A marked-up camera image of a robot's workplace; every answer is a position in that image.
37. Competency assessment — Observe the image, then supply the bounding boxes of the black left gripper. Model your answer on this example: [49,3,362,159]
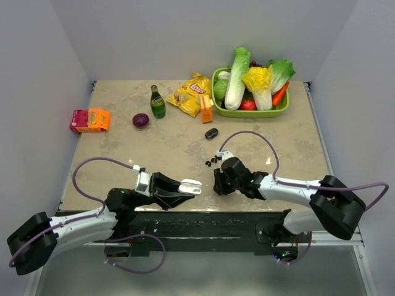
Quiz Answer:
[130,172,194,210]

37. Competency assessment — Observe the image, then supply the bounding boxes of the white earbud charging case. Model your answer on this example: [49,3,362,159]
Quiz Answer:
[178,179,202,195]

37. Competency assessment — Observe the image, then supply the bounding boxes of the black earbud charging case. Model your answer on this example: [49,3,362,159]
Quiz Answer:
[204,128,218,140]

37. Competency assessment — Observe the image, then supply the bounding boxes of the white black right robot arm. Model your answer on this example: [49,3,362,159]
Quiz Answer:
[214,157,367,242]

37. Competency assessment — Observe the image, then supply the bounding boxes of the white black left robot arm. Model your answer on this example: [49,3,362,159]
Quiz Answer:
[7,173,202,275]

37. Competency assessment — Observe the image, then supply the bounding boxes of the black earbud right one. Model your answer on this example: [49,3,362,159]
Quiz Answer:
[210,156,222,163]

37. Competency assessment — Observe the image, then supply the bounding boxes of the red onion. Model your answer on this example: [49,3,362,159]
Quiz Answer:
[132,113,150,129]

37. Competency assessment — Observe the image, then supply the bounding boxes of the green plastic basket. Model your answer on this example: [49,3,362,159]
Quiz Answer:
[211,67,290,119]

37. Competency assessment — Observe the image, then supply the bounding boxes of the orange juice carton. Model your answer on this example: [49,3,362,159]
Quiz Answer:
[199,95,213,124]

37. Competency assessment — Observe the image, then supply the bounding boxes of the green glass bottle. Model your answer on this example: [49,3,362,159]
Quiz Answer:
[150,85,166,119]

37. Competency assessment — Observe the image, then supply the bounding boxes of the red apple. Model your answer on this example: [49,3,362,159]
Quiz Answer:
[239,99,257,111]

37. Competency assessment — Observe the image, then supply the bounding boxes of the long napa cabbage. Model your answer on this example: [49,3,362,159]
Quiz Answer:
[225,47,251,110]

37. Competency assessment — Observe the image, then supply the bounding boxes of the yellow Lays chips bag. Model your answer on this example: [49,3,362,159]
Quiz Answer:
[167,72,212,118]

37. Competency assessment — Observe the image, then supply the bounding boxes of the round green cabbage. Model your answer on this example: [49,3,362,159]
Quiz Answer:
[213,79,228,101]

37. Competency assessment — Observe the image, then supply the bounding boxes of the pink orange snack box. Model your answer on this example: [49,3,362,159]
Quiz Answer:
[70,109,111,133]

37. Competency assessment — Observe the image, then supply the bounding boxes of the orange carrot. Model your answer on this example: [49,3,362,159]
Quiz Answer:
[272,81,289,108]

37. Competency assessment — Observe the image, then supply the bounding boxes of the yellow leaf cabbage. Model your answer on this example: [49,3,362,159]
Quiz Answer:
[242,66,272,110]

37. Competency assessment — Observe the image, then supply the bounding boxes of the dark purple grapes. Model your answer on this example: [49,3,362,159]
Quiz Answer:
[249,61,263,68]

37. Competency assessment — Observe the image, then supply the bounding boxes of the green leaf lettuce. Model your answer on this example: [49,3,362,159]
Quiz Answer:
[268,59,296,95]

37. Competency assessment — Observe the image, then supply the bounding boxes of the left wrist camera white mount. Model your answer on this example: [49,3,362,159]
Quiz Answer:
[132,165,151,197]

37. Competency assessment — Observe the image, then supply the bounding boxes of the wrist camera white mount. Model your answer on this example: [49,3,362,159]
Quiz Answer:
[215,150,234,162]
[132,165,151,197]

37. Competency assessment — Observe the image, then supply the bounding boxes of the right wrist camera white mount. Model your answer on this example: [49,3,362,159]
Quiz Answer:
[215,150,234,162]

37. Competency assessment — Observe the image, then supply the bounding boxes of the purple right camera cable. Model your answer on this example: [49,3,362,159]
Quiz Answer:
[217,131,389,212]

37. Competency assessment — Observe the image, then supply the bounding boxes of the purple camera cable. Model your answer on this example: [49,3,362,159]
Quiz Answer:
[8,157,135,268]
[217,131,389,212]

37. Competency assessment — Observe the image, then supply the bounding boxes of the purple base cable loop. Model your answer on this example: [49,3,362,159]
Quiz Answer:
[98,232,167,274]

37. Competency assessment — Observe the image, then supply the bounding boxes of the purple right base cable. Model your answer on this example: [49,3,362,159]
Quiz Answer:
[276,237,312,265]

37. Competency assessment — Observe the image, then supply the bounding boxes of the aluminium frame rail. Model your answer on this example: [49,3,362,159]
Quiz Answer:
[312,231,365,246]

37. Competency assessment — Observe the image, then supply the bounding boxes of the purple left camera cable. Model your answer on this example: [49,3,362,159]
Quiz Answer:
[8,157,135,268]

